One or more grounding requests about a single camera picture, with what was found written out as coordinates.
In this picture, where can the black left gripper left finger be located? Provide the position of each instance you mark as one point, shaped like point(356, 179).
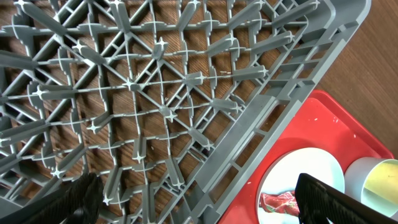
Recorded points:
point(79, 202)

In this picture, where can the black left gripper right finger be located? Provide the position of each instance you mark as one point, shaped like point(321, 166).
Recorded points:
point(319, 203)

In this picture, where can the red snack wrapper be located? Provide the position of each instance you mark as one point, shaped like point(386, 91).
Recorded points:
point(284, 203)

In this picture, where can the small light blue bowl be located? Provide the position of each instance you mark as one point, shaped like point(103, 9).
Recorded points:
point(355, 177)

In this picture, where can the yellow plastic cup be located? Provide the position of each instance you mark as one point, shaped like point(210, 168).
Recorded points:
point(380, 187)

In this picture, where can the grey plastic dishwasher rack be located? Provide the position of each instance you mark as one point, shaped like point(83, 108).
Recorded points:
point(173, 104)

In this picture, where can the large light blue plate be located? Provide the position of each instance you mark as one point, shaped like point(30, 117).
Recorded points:
point(283, 174)

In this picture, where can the red plastic serving tray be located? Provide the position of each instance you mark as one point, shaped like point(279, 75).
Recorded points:
point(321, 123)

